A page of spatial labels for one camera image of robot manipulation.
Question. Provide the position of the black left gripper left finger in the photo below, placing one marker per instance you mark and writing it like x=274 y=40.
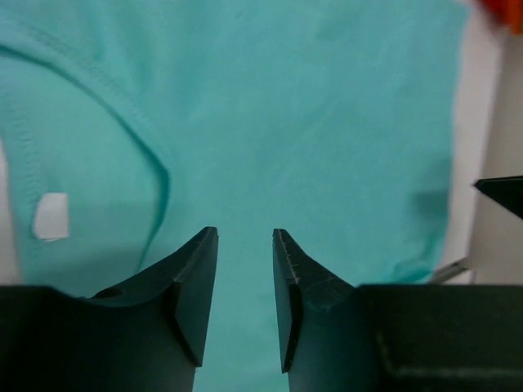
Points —
x=146 y=333

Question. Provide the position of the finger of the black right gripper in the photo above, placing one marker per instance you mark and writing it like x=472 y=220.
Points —
x=505 y=191

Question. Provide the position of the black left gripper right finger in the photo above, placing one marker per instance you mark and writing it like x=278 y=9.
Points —
x=392 y=337

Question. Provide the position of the red folded t shirt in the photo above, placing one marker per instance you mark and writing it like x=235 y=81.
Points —
x=507 y=13

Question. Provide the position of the teal t shirt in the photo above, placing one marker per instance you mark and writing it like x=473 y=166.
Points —
x=130 y=125

